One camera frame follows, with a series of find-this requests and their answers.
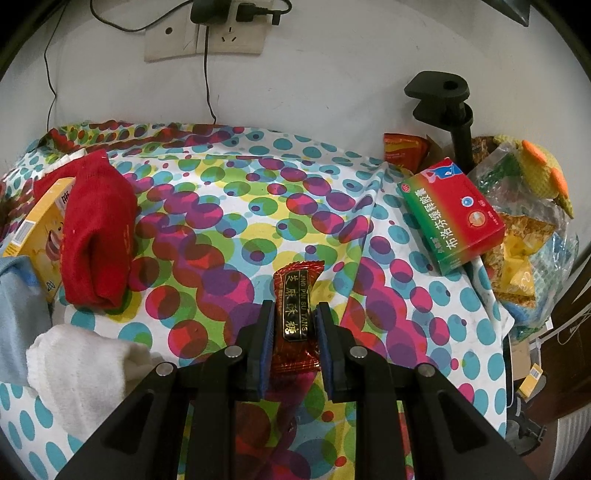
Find red green medicine box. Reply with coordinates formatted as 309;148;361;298
399;158;505;275

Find black clamp stand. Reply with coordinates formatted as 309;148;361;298
404;71;475;174

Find black charger plug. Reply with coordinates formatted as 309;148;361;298
190;0;231;26

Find yellow medicine box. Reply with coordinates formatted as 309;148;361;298
3;177;75;303

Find red snack packet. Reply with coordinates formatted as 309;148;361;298
384;133;431;173

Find red candy wrapper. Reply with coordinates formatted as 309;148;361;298
271;260;325;377

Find white sock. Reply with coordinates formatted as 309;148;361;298
26;324;162;441

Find grey wall cable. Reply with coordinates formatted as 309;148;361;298
42;4;70;133

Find red sock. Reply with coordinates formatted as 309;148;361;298
33;149;137;310

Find white wall socket plate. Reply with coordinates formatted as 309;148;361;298
143;12;270;63

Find plastic bag of snacks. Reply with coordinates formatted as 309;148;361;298
469;136;578;341

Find light blue sock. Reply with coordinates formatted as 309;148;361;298
0;256;52;386

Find black usb plug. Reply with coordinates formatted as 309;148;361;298
235;2;283;26

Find black charger cable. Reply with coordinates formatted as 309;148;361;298
202;25;219;125

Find yellow plush toy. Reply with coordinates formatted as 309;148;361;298
493;135;574;219

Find polka dot bed sheet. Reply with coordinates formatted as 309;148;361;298
4;121;512;433

